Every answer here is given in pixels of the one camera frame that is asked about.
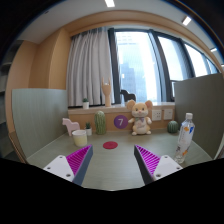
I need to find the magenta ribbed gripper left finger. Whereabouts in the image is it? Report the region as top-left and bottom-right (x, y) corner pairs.
(44, 145), (93, 186)

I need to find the small potted plant on desk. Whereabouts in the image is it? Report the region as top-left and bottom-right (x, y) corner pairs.
(85, 122), (92, 136)

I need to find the red round coaster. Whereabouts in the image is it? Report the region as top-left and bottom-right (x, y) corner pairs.
(103, 141), (118, 149)

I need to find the white wall socket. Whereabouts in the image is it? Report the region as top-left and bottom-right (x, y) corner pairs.
(152, 110), (162, 121)
(164, 109), (173, 120)

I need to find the right white wall socket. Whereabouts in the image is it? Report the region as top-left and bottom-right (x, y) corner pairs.
(164, 109), (173, 120)

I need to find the purple round number sign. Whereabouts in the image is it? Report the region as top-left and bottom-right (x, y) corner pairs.
(114, 115), (128, 129)

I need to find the black horse figure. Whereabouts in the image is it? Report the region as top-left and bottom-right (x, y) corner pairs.
(120, 90), (136, 102)

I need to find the small round green cactus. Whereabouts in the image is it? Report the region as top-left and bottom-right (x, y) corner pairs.
(167, 121), (179, 133)

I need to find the tall green ceramic cactus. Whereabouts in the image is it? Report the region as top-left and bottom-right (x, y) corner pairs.
(94, 111), (106, 135)

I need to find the pale yellow plastic cup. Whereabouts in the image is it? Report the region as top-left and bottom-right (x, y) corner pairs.
(72, 130), (87, 147)

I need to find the left grey partition panel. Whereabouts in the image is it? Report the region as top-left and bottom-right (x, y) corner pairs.
(12, 88), (68, 158)

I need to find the small potted plant on sill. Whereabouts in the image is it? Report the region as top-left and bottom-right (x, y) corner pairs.
(83, 98), (89, 109)

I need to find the grey curtain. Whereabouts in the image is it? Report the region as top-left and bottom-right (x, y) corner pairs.
(66, 27), (112, 107)

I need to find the right grey partition panel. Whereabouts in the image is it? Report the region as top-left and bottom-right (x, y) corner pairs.
(174, 73), (224, 159)

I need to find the grey partition panel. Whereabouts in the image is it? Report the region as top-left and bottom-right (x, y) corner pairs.
(12, 88), (68, 158)
(174, 73), (224, 159)

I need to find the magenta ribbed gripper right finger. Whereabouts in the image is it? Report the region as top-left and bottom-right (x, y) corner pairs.
(134, 145), (182, 185)

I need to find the pink wooden horse figure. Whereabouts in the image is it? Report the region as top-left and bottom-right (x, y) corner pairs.
(62, 118), (80, 135)

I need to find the left white wall socket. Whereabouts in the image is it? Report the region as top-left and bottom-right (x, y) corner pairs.
(152, 110), (162, 121)

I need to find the beige plush mouse toy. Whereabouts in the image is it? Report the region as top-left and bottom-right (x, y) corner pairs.
(127, 100), (153, 136)

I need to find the clear plastic water bottle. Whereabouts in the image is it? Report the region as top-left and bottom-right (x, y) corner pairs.
(174, 113), (195, 164)

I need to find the wooden hand sculpture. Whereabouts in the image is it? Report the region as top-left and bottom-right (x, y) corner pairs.
(101, 82), (111, 107)

